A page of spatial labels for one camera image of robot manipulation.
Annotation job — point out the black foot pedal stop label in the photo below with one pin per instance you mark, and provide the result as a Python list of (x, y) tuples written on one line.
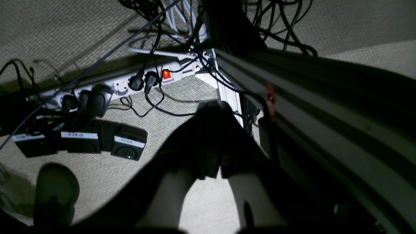
[(129, 142)]

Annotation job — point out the dark shoe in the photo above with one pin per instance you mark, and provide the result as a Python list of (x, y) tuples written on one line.
[(56, 193)]

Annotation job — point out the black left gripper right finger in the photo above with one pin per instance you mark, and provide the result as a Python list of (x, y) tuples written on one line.
[(265, 196)]

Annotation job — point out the black power plug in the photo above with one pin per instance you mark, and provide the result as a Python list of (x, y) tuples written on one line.
[(136, 82)]

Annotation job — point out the black foot pedal middle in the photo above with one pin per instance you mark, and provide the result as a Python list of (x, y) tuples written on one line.
[(83, 139)]

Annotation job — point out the white power strip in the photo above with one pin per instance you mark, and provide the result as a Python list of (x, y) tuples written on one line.
[(122, 82)]

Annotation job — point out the aluminium table frame leg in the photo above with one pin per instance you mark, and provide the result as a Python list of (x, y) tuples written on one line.
[(356, 121)]

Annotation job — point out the black power adapter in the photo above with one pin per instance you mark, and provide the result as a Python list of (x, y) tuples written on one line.
[(98, 100)]

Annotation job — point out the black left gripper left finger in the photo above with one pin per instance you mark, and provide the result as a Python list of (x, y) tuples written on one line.
[(154, 197)]

